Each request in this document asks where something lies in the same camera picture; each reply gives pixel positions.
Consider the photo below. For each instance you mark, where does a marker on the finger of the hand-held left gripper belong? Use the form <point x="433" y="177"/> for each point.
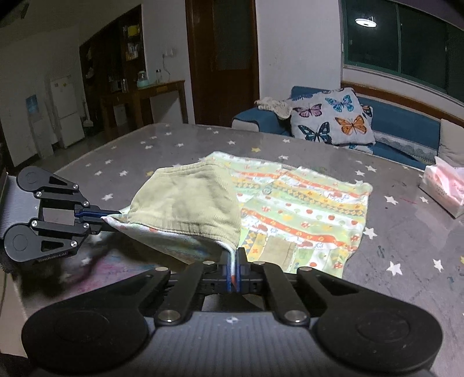
<point x="85" y="227"/>
<point x="84" y="210"/>

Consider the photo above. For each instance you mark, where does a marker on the glass jar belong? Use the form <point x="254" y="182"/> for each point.
<point x="158" y="77"/>

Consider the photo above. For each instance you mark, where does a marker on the grey cushion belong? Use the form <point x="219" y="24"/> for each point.
<point x="453" y="143"/>

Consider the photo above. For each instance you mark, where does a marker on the cream crumpled cloth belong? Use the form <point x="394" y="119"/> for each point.
<point x="273" y="105"/>

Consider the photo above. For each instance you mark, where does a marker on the dark wooden cabinet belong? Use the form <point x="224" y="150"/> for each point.
<point x="108" y="54"/>

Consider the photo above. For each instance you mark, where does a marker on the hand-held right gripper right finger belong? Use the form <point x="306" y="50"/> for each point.
<point x="240" y="272"/>

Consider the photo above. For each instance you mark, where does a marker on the dark wooden door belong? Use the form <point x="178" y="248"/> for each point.
<point x="224" y="65"/>

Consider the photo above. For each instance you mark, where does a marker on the grey star-patterned tablecloth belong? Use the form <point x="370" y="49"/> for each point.
<point x="181" y="145"/>

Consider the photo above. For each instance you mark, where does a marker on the green patterned child's garment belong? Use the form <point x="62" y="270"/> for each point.
<point x="301" y="203"/>

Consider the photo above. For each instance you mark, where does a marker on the teal kettle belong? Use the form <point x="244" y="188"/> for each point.
<point x="142" y="80"/>

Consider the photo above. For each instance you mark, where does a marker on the white refrigerator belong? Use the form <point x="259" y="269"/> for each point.
<point x="65" y="108"/>

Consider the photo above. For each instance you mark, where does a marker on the wooden side table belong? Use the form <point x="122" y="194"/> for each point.
<point x="159" y="89"/>

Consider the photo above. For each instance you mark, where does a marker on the white water dispenser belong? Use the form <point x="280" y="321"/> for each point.
<point x="36" y="123"/>

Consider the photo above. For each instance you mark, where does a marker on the butterfly print pillow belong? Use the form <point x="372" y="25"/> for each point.
<point x="331" y="116"/>

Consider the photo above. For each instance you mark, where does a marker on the green-framed window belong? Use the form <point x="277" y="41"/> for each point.
<point x="413" y="40"/>

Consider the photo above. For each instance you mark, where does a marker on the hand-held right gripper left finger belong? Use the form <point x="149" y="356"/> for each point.
<point x="227" y="272"/>

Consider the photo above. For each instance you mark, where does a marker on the pink tissue pack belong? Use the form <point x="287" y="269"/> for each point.
<point x="444" y="185"/>

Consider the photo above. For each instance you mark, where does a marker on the blue sofa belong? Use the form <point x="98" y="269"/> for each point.
<point x="398" y="125"/>

